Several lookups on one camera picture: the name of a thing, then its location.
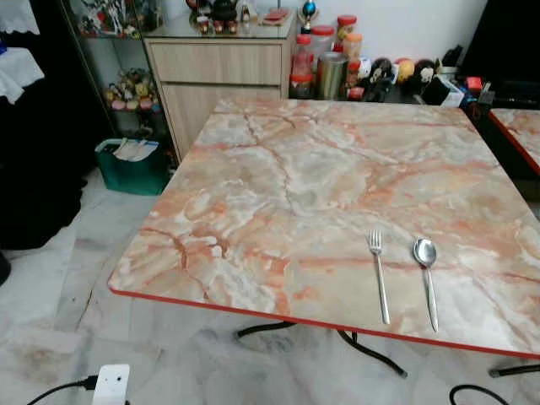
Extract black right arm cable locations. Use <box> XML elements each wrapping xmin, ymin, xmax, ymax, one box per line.
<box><xmin>450</xmin><ymin>384</ymin><xmax>507</xmax><ymax>405</ymax></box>

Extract black metal table legs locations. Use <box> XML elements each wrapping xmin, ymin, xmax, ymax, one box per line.
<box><xmin>235</xmin><ymin>319</ymin><xmax>540</xmax><ymax>378</ymax></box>

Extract clear jar red lid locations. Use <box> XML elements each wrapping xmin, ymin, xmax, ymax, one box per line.
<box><xmin>310</xmin><ymin>25</ymin><xmax>337</xmax><ymax>60</ymax></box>

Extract short red jar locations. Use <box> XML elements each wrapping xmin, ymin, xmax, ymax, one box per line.
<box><xmin>289</xmin><ymin>74</ymin><xmax>315</xmax><ymax>100</ymax></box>

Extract tall red jar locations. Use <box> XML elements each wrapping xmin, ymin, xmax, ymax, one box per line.
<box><xmin>291</xmin><ymin>34</ymin><xmax>315</xmax><ymax>77</ymax></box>

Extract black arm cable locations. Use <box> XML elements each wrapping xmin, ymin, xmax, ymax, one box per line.
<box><xmin>450</xmin><ymin>384</ymin><xmax>507</xmax><ymax>405</ymax></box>
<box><xmin>25</xmin><ymin>377</ymin><xmax>100</xmax><ymax>405</ymax></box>

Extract red lid snack jar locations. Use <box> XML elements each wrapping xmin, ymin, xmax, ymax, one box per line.
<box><xmin>336</xmin><ymin>14</ymin><xmax>359</xmax><ymax>36</ymax></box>

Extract black hanging cloth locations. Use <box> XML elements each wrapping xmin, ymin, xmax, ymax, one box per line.
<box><xmin>0</xmin><ymin>0</ymin><xmax>111</xmax><ymax>251</ymax></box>

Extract yellow round toy figure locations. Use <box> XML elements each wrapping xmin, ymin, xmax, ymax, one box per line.
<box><xmin>397</xmin><ymin>57</ymin><xmax>416</xmax><ymax>83</ymax></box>

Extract white cloth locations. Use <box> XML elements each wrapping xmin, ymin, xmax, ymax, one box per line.
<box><xmin>0</xmin><ymin>46</ymin><xmax>45</xmax><ymax>104</ymax></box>
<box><xmin>0</xmin><ymin>0</ymin><xmax>43</xmax><ymax>35</ymax></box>

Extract black box white label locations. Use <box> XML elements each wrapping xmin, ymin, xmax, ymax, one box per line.
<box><xmin>422</xmin><ymin>76</ymin><xmax>465</xmax><ymax>108</ymax></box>

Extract silver metal fork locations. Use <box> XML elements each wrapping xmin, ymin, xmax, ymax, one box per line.
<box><xmin>367</xmin><ymin>228</ymin><xmax>392</xmax><ymax>326</ymax></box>

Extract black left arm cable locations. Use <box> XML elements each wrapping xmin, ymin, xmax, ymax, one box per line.
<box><xmin>25</xmin><ymin>377</ymin><xmax>100</xmax><ymax>405</ymax></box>

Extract silver metal spoon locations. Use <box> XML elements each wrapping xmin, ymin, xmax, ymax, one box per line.
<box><xmin>412</xmin><ymin>237</ymin><xmax>440</xmax><ymax>333</ymax></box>

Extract green plastic bin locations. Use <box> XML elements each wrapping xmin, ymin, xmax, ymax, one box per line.
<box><xmin>94</xmin><ymin>138</ymin><xmax>170</xmax><ymax>197</ymax></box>

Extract small colourful dolls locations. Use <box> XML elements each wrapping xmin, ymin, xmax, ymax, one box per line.
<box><xmin>103</xmin><ymin>69</ymin><xmax>161</xmax><ymax>113</ymax></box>

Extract blue globe trophy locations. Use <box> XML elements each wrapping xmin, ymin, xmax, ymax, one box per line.
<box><xmin>300</xmin><ymin>0</ymin><xmax>320</xmax><ymax>35</ymax></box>

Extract glass display cabinet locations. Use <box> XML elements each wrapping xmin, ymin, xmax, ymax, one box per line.
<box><xmin>61</xmin><ymin>0</ymin><xmax>170</xmax><ymax>140</ymax></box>

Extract black television stand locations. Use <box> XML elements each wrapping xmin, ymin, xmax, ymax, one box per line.
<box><xmin>472</xmin><ymin>80</ymin><xmax>540</xmax><ymax>202</ymax></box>

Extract light wooden cabinet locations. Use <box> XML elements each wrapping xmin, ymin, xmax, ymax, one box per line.
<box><xmin>143</xmin><ymin>13</ymin><xmax>298</xmax><ymax>157</ymax></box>

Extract white paper bundle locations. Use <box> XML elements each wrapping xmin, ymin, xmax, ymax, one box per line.
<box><xmin>112</xmin><ymin>138</ymin><xmax>159</xmax><ymax>161</ymax></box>

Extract model robot figures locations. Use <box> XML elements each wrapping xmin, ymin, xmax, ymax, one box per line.
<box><xmin>72</xmin><ymin>0</ymin><xmax>163</xmax><ymax>39</ymax></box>

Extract orange lid jar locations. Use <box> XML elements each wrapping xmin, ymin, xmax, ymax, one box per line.
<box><xmin>342</xmin><ymin>32</ymin><xmax>364</xmax><ymax>62</ymax></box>

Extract flat red tray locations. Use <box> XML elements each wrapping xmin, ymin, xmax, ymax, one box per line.
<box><xmin>260</xmin><ymin>8</ymin><xmax>292</xmax><ymax>26</ymax></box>

